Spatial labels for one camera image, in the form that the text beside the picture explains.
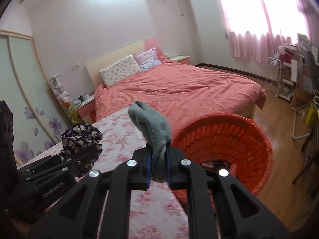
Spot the floral sliding wardrobe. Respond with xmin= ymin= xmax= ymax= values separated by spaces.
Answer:
xmin=1 ymin=31 xmax=71 ymax=166

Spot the floral pink tablecloth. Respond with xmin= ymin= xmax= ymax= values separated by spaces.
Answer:
xmin=28 ymin=101 xmax=189 ymax=238

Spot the black floral scrunchie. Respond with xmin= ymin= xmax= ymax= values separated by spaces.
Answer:
xmin=59 ymin=123 xmax=103 ymax=177

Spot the striped pink pillow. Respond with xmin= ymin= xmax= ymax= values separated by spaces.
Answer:
xmin=133 ymin=48 xmax=162 ymax=71

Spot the orange laundry basket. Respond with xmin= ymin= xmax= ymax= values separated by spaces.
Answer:
xmin=172 ymin=113 xmax=273 ymax=195

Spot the pink left nightstand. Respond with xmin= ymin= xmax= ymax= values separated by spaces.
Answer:
xmin=75 ymin=95 xmax=96 ymax=124

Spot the cluttered desk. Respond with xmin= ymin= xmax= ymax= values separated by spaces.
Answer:
xmin=281 ymin=32 xmax=319 ymax=110

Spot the pink window curtain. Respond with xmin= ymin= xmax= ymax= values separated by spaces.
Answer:
xmin=218 ymin=0 xmax=311 ymax=63

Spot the beige pink headboard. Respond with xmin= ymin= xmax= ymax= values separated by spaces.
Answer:
xmin=87 ymin=37 xmax=164 ymax=88

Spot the cardboard box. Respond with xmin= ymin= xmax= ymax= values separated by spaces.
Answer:
xmin=290 ymin=88 xmax=312 ymax=110

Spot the grey green sock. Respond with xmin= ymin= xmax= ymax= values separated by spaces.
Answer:
xmin=128 ymin=101 xmax=172 ymax=183

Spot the white wire rack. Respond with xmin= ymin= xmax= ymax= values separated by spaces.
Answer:
xmin=266 ymin=57 xmax=282 ymax=98

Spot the coral bed duvet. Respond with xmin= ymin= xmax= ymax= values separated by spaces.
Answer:
xmin=95 ymin=59 xmax=266 ymax=136

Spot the floral white pillow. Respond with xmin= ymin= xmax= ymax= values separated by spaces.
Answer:
xmin=99 ymin=55 xmax=141 ymax=88

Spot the white storage cart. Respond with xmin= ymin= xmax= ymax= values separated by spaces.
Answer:
xmin=279 ymin=43 xmax=302 ymax=102

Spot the right nightstand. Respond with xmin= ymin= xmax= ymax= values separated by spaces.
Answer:
xmin=170 ymin=55 xmax=191 ymax=65

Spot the dark wooden chair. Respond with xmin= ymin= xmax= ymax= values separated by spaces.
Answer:
xmin=292 ymin=121 xmax=318 ymax=185

